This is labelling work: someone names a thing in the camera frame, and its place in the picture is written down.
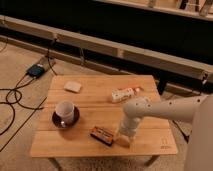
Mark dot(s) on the dark brown saucer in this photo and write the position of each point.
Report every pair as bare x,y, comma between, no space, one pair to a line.
66,122

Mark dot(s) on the white mug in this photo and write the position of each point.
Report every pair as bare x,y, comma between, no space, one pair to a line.
64,109

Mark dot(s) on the white orange tube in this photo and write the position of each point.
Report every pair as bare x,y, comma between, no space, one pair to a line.
123,94

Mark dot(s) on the black orange eraser box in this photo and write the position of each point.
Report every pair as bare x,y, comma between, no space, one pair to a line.
102,135

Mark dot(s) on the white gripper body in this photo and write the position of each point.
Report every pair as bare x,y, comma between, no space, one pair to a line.
128,126

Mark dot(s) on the blue power adapter box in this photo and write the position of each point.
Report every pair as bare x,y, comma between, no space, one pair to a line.
35,71

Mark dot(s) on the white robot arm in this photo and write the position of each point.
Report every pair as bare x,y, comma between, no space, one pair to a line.
197,110

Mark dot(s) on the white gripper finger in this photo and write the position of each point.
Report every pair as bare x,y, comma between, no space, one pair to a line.
117,136

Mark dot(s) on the wooden folding table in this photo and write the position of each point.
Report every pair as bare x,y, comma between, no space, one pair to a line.
154,137

